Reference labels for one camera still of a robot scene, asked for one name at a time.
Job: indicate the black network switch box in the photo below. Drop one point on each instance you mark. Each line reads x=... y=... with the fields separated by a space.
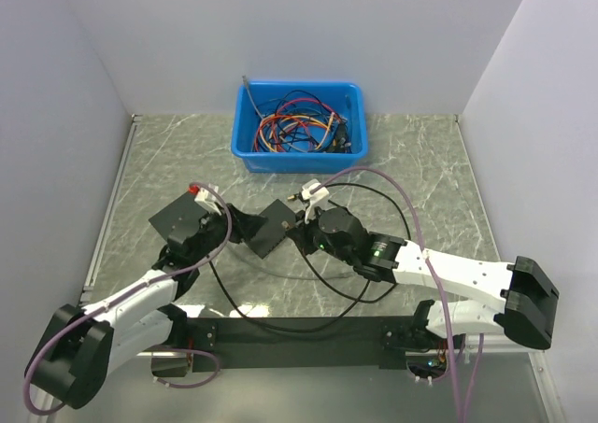
x=178 y=221

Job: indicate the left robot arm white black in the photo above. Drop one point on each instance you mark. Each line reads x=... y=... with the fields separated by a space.
x=82 y=345

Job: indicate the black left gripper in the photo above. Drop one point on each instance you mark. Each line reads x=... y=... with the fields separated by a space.
x=243 y=225

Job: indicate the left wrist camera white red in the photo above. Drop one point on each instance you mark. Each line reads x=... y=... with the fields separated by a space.
x=205 y=199

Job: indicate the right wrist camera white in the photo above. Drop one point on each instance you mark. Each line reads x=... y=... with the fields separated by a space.
x=312 y=194

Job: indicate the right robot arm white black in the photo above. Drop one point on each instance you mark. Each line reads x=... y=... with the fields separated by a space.
x=515 y=299

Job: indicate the blue plastic bin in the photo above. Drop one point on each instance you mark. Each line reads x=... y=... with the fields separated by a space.
x=299 y=127

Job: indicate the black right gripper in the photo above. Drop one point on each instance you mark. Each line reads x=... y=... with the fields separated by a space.
x=302 y=232

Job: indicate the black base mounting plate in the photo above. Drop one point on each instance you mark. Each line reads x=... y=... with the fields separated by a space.
x=293 y=342

